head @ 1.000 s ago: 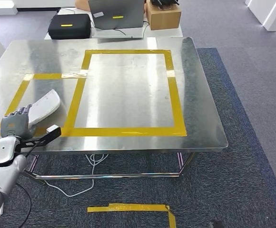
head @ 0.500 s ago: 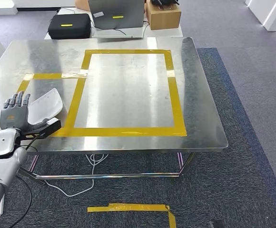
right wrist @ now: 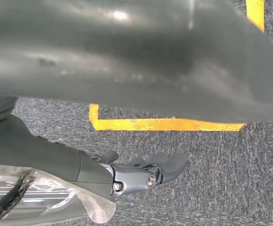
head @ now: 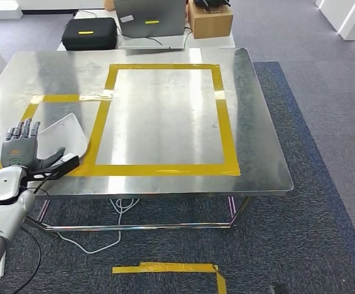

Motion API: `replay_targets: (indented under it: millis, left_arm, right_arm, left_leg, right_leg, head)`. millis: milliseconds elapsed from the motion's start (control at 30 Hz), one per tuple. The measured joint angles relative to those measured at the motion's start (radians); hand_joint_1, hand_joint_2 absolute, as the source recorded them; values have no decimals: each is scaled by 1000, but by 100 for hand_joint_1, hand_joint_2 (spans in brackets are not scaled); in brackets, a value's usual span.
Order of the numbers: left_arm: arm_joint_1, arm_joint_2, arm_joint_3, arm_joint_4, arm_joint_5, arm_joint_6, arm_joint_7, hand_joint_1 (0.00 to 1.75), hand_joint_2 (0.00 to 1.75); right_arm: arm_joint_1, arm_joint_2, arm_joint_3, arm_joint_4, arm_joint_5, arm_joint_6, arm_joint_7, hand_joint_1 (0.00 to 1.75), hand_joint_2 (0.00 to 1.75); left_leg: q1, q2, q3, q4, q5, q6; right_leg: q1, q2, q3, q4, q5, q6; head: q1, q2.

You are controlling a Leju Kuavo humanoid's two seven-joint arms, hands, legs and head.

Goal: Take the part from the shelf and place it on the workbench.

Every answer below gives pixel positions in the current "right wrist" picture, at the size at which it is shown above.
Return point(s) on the yellow tape square outline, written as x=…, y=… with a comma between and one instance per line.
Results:
x=150, y=124

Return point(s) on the clear plastic cover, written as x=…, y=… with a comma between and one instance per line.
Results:
x=56, y=206

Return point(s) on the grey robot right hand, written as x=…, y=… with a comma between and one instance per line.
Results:
x=44, y=156

